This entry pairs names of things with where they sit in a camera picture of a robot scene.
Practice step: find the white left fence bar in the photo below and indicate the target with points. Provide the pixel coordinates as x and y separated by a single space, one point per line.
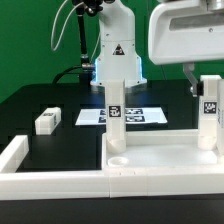
13 155

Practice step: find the white fence bar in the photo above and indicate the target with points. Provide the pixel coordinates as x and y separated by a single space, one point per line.
13 155
112 183

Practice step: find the marker tag sheet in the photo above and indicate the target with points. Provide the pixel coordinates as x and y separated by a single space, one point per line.
134 116

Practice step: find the white desk tabletop tray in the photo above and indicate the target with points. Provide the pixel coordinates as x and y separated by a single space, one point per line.
162 152

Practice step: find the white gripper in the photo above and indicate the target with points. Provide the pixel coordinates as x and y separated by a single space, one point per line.
183 31

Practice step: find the white front fence bar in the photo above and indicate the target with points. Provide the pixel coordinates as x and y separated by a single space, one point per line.
112 183

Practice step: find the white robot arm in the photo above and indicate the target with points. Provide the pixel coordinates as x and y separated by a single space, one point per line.
118 58

